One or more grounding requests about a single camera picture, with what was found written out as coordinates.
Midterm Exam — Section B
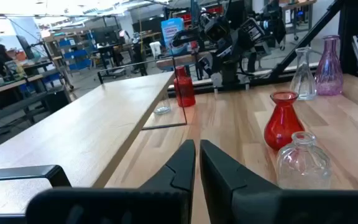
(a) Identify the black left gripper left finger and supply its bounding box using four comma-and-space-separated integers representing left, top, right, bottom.
25, 139, 196, 224

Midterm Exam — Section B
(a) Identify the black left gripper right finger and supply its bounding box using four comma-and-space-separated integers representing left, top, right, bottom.
200, 139, 358, 224

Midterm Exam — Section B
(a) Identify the red tall ribbed bottle vase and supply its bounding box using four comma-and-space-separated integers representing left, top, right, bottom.
173, 65, 196, 108

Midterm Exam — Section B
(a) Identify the clear squat round vase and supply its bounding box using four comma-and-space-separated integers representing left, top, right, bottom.
275, 131, 332, 190

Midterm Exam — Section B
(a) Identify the red flared-neck vase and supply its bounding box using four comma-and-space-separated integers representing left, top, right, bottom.
263, 90, 306, 152

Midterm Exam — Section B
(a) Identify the clear tall flared vase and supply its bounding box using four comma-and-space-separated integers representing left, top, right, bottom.
290, 46, 318, 101

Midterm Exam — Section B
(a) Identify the purple long-neck textured vase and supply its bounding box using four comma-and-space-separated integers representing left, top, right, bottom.
314, 34, 344, 96

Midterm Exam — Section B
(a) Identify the blue printed box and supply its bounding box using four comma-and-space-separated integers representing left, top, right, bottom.
160, 17, 188, 55

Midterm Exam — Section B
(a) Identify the white chair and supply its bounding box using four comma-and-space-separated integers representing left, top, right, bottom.
149, 40, 163, 58

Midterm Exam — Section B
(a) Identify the blue bin rack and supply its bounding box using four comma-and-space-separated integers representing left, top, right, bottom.
57, 37, 93, 72

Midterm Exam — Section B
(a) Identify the wheeled cart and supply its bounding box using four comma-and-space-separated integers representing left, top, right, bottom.
280, 0, 318, 41

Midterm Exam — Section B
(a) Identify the wooden workbench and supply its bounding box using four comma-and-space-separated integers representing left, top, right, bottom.
0, 58, 74, 103

